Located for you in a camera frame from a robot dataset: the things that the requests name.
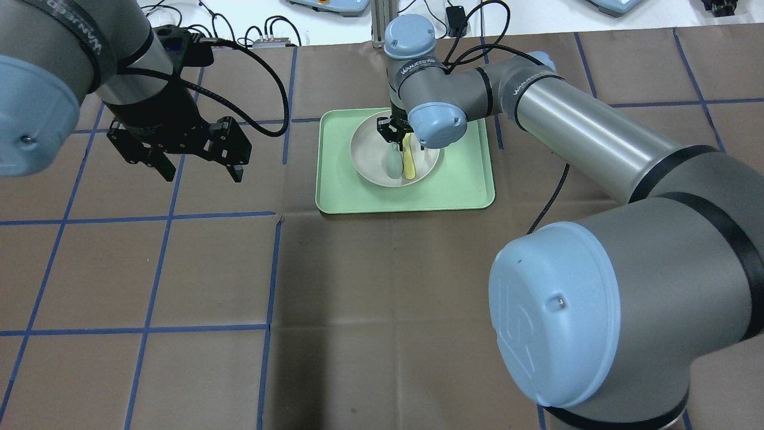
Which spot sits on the black power adapter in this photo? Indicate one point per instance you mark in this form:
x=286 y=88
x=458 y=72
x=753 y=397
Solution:
x=456 y=21

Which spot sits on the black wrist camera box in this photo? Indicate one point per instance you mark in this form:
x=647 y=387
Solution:
x=184 y=48

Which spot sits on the light green plastic tray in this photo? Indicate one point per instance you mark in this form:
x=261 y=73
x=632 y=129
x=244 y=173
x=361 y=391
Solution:
x=462 y=180

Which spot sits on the white round plate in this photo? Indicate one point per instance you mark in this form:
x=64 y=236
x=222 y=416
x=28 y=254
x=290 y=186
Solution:
x=368 y=149

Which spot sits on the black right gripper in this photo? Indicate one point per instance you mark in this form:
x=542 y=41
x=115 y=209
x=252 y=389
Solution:
x=388 y=129

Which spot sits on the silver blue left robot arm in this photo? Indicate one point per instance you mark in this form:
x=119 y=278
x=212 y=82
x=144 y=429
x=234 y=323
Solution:
x=54 y=53

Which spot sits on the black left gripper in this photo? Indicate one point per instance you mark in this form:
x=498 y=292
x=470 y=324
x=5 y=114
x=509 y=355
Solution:
x=160 y=118

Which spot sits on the yellow plastic fork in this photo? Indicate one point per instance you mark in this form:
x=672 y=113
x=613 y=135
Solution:
x=409 y=170

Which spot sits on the aluminium frame post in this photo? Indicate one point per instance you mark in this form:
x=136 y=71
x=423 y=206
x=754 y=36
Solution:
x=382 y=13

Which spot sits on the blue teach pendant tablet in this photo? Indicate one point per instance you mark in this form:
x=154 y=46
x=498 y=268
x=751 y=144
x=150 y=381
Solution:
x=615 y=8

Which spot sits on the teal green plastic spoon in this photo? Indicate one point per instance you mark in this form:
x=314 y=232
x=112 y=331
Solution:
x=393 y=161

